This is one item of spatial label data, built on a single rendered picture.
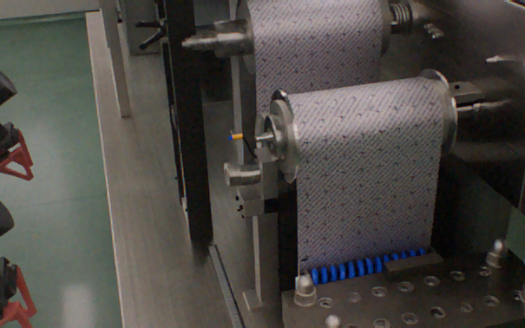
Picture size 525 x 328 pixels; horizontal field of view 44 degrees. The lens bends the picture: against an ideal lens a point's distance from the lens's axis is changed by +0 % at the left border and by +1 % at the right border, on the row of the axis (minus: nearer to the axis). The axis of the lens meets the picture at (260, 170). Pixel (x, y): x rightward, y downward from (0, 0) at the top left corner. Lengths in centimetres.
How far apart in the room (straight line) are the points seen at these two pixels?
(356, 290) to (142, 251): 52
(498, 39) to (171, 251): 75
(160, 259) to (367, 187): 50
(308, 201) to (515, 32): 39
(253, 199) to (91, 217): 223
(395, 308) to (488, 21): 46
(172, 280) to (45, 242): 189
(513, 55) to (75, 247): 236
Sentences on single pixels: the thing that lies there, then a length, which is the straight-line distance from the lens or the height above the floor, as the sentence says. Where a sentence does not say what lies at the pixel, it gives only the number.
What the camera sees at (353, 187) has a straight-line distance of 103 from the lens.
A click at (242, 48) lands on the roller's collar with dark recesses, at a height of 132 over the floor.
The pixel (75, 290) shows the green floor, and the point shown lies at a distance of 282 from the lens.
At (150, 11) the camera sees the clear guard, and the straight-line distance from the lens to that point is 192.
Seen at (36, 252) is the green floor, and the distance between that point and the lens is 310.
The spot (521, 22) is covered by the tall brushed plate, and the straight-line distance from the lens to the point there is 102.
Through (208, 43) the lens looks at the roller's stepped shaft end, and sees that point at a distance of 119.
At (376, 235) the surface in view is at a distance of 110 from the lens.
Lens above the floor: 170
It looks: 29 degrees down
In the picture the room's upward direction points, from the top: 2 degrees counter-clockwise
